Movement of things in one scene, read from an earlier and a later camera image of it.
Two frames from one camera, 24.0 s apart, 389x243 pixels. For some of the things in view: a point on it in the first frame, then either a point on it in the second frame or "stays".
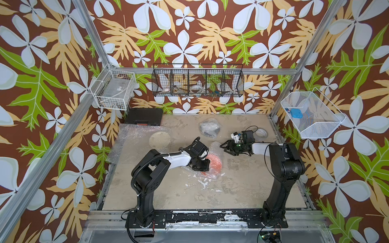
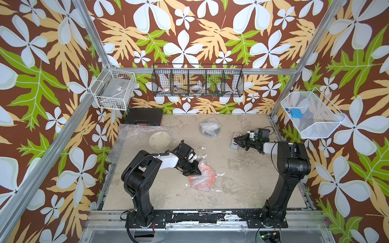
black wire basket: x=198 y=80 stays
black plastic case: x=150 y=116 stays
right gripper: x=229 y=142 → x=243 y=140
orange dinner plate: x=215 y=165 → x=204 y=180
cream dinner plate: x=159 y=140 stays
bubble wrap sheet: x=217 y=162 → x=204 y=181
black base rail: x=206 y=218 stays
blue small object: x=296 y=113 stays
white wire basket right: x=313 y=115 stays
